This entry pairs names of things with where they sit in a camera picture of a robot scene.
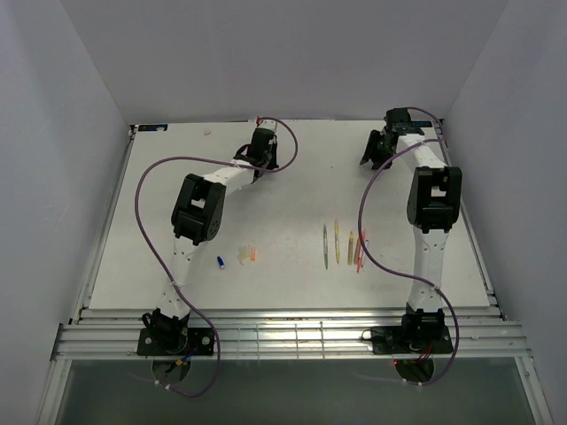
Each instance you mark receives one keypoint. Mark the blue pen cap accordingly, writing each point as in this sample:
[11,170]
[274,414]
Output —
[220,262]

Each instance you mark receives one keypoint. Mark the blue gel pen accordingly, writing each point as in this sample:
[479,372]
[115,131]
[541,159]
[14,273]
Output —
[364,257]

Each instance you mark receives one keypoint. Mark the orange highlighter pen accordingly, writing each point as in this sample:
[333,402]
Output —
[357,250]

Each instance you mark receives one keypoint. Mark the green gel pen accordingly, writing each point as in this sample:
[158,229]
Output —
[325,247]

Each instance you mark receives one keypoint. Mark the blue corner label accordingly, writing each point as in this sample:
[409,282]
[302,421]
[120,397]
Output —
[152,127]
[422,124]

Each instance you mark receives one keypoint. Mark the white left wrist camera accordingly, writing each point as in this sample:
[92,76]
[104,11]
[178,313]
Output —
[269,125]

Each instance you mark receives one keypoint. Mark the yellow highlighter pen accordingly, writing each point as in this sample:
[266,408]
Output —
[350,249]

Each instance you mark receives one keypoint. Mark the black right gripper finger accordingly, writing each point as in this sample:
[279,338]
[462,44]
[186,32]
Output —
[372,152]
[379,163]

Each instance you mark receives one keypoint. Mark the yellow gel pen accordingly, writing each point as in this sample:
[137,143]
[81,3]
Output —
[336,241]

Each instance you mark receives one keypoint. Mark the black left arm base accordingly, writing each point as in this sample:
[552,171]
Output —
[199,341]

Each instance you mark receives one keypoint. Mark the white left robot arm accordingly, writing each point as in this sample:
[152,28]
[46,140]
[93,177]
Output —
[196,220]

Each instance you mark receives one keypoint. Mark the aluminium front frame rails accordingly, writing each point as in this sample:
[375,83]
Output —
[290,335]

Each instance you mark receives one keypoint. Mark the left blue corner label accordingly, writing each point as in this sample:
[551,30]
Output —
[152,127]

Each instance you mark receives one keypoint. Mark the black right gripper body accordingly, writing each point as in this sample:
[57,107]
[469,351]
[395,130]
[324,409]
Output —
[387,154]

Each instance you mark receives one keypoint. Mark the right blue corner label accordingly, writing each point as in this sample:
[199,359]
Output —
[422,124]

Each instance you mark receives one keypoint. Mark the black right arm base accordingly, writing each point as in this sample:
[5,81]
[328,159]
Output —
[393,340]

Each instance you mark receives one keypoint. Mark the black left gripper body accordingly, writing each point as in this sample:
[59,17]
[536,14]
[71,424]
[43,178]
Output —
[271,158]

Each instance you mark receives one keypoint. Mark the red gel pen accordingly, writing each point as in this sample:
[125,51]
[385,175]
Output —
[362,236]

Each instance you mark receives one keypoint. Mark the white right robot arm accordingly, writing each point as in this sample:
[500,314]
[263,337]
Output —
[433,208]

